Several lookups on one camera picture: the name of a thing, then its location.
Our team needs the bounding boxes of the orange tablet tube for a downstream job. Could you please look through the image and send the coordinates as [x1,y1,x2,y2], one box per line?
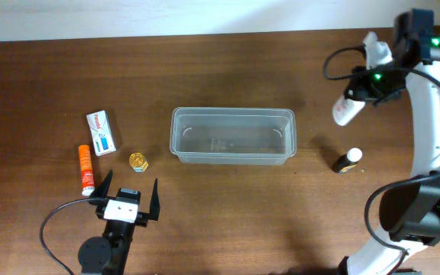
[78,144,95,196]

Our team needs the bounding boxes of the gold lid balm jar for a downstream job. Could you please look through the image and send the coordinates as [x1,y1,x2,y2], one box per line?
[129,153,148,173]

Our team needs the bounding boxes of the dark bottle white cap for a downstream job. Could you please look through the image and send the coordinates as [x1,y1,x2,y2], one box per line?
[332,147,363,173]

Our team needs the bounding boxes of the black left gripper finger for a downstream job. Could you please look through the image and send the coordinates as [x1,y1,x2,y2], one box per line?
[148,178,160,221]
[89,170,113,199]

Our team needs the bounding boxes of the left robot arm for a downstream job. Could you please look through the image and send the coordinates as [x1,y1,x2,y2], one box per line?
[78,172,160,274]

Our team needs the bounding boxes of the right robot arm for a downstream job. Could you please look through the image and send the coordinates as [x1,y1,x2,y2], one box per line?
[332,8,440,274]

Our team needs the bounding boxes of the white Panadol medicine box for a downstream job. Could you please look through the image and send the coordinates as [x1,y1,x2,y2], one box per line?
[86,110,116,157]

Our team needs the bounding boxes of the white spray bottle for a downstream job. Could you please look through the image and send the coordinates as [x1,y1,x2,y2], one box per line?
[332,95,366,126]

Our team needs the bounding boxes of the clear plastic container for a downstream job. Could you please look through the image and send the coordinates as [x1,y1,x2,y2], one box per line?
[170,107,297,165]

